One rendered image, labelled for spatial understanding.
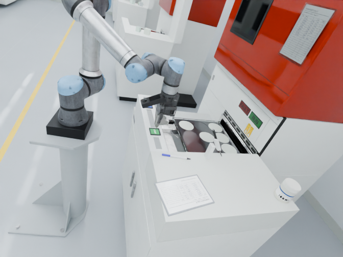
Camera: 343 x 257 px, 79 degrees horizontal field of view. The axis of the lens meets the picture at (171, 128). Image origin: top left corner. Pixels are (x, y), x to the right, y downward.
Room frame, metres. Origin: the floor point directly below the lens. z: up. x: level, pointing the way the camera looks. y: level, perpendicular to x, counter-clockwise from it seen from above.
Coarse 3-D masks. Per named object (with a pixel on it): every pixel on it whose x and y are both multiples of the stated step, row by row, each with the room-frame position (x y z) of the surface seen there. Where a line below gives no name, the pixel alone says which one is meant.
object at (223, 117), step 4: (220, 116) 1.39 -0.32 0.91; (224, 116) 1.35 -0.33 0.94; (220, 120) 1.37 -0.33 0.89; (224, 120) 1.33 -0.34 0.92; (228, 120) 1.31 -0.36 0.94; (228, 124) 1.28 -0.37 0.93; (224, 128) 1.30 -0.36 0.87; (232, 128) 1.23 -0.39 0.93; (232, 132) 1.21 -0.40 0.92; (236, 132) 1.19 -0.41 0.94; (236, 136) 1.16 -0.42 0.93; (240, 136) 1.15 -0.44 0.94; (232, 140) 1.19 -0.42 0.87; (240, 140) 1.12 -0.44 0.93; (244, 144) 1.08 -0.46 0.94; (244, 148) 1.06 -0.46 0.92; (248, 148) 1.04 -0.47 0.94; (240, 152) 1.08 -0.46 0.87; (248, 152) 1.03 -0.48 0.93; (252, 152) 1.02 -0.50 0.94
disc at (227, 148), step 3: (225, 144) 1.07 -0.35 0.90; (228, 144) 1.08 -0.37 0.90; (222, 147) 1.03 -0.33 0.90; (225, 147) 1.04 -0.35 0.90; (228, 147) 1.05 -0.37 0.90; (231, 147) 1.06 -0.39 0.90; (225, 150) 1.01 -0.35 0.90; (228, 150) 1.02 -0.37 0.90; (231, 150) 1.03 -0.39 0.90; (234, 150) 1.04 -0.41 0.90
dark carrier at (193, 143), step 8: (176, 120) 1.16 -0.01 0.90; (184, 120) 1.19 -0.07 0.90; (192, 120) 1.23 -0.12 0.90; (200, 128) 1.16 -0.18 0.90; (208, 128) 1.19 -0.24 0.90; (184, 136) 1.02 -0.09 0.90; (192, 136) 1.05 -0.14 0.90; (192, 144) 0.97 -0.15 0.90; (200, 144) 0.99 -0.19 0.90; (208, 144) 1.02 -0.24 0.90; (232, 144) 1.10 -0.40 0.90; (216, 152) 0.97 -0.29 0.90; (224, 152) 0.99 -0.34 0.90
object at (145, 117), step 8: (144, 96) 1.23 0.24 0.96; (136, 104) 1.22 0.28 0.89; (136, 112) 1.17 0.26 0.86; (144, 112) 1.04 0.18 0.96; (152, 112) 1.07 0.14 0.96; (136, 120) 1.13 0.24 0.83; (144, 120) 0.96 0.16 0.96; (152, 120) 0.99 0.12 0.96; (144, 128) 0.90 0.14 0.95; (160, 128) 0.93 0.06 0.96; (144, 136) 0.87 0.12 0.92; (152, 136) 0.85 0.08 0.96; (160, 136) 0.87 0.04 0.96; (144, 144) 0.84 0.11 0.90; (152, 144) 0.79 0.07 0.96; (160, 144) 0.81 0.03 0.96; (144, 152) 0.81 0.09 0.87; (144, 160) 0.78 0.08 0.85; (144, 168) 0.75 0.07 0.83
